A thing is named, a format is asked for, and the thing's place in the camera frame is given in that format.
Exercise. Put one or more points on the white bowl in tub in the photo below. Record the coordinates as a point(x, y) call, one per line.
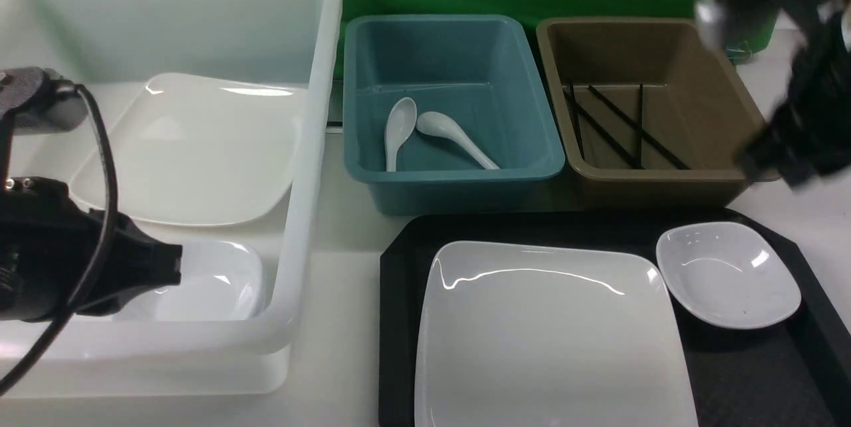
point(221, 281)

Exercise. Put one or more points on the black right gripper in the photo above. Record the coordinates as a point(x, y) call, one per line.
point(808, 134)

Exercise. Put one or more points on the large white square plate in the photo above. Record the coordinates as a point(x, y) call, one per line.
point(522, 335)

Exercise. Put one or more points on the teal plastic bin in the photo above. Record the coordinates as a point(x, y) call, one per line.
point(477, 69)

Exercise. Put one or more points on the white spoon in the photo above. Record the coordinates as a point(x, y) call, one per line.
point(401, 123)
point(440, 125)

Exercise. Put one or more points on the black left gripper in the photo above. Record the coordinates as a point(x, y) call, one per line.
point(47, 242)

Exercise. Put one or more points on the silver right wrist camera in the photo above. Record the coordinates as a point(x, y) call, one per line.
point(721, 22)

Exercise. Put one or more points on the large white plastic tub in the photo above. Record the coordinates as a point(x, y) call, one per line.
point(91, 41)

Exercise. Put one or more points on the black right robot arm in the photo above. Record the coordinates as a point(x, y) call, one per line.
point(807, 137)

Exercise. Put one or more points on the brown plastic bin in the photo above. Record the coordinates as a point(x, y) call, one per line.
point(695, 104)

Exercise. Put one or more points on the white bowl tray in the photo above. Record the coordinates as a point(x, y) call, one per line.
point(726, 275)

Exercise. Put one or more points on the white square plate in tub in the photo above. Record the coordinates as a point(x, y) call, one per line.
point(196, 151)

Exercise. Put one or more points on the black chopstick in brown bin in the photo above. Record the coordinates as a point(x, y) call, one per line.
point(612, 143)

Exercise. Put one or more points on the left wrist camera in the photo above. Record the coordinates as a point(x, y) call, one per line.
point(40, 101)

